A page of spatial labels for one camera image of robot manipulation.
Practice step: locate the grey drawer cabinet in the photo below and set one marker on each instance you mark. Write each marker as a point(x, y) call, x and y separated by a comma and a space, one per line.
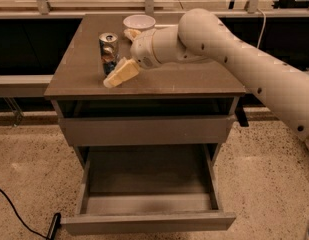
point(174, 90)

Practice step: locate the black floor plug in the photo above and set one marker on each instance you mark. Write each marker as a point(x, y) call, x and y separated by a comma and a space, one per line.
point(54, 226)

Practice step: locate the white ceramic bowl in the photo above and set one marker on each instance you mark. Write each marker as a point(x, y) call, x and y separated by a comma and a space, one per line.
point(139, 22)

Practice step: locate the open grey middle drawer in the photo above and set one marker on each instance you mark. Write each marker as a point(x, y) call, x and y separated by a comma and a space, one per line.
point(148, 189)

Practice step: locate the grey top drawer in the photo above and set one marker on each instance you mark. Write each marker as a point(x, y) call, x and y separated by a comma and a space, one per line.
point(146, 131)

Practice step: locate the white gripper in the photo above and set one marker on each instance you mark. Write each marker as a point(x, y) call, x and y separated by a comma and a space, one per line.
point(142, 49)

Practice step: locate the red bull can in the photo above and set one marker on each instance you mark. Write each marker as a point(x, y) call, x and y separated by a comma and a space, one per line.
point(109, 50)

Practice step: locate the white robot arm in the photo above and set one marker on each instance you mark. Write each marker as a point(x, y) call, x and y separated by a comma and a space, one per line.
point(283, 89)

